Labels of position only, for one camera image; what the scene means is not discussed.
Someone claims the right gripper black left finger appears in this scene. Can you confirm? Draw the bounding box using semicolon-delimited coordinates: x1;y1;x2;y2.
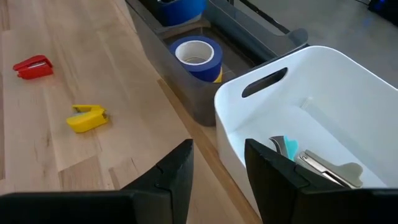
0;139;195;224

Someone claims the purple tape roll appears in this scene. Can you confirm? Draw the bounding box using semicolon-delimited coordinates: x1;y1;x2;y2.
169;35;223;83

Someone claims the teal staple remover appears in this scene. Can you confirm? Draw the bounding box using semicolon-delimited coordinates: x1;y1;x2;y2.
269;135;299;162

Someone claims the dark blue tape roll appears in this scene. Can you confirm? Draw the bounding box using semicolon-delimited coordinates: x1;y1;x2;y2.
157;0;208;27

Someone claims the yellow mini stapler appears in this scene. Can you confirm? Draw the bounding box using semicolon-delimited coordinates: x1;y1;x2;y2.
66;105;109;134

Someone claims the red mini stapler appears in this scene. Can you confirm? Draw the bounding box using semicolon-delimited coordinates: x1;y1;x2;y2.
12;55;54;80

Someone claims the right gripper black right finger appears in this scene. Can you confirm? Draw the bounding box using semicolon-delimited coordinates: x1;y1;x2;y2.
244;139;398;224

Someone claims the black aluminium table frame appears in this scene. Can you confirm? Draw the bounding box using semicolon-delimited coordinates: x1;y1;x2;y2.
239;0;292;34

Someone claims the white plastic bin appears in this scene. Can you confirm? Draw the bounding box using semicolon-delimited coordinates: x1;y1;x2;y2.
213;45;398;218

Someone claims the grey translucent plastic bin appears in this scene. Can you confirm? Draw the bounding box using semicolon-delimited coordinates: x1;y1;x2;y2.
126;0;310;127

